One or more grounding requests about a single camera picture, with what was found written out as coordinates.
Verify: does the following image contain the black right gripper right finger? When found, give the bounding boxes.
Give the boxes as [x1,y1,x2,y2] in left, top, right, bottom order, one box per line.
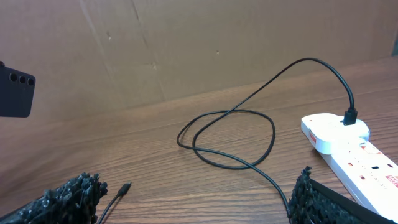
[288,166,395,224]

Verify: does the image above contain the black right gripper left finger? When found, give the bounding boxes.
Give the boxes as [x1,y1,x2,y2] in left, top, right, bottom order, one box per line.
[1,172,108,224]

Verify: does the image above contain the black USB charging cable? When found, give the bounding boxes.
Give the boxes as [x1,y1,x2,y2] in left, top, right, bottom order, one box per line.
[98,57,358,224]

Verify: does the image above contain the Samsung Galaxy smartphone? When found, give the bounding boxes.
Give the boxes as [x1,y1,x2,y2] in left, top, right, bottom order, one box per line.
[0,61,36,118]

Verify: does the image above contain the white charger adapter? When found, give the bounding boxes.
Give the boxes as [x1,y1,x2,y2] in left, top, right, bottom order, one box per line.
[301,113,370,155]

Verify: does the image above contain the white power strip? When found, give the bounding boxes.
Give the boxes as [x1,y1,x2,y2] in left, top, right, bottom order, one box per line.
[320,140,397,222]

